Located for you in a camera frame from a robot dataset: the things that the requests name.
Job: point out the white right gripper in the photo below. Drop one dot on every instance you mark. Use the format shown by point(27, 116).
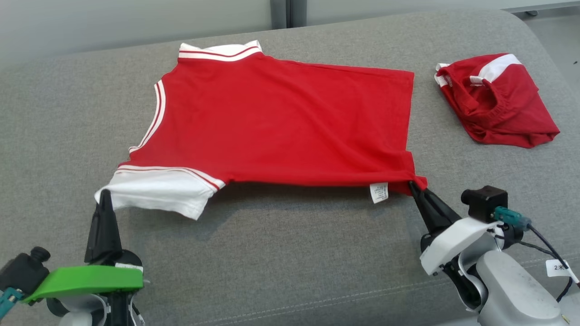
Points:
point(453, 244)

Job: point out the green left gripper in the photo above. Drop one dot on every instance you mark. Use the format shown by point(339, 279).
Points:
point(90, 278)

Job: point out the red shorts with white stripe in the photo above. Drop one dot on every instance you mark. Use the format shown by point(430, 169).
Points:
point(503, 117)

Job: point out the red jersey with white sleeves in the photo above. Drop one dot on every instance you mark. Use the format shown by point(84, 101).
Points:
point(281, 122)

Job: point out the grey fabric sofa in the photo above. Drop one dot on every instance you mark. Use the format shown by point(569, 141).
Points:
point(272, 262)

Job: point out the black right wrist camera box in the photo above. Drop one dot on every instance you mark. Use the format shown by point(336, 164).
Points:
point(485, 201)

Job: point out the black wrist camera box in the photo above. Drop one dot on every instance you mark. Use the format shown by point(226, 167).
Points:
point(22, 271)
point(485, 201)

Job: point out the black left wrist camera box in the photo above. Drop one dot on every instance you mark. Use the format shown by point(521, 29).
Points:
point(22, 271)

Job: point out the grey partition bottom rail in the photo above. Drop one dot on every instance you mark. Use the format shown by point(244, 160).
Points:
point(548, 5)

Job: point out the grey partition double post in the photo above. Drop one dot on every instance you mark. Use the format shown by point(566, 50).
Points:
point(281, 11)

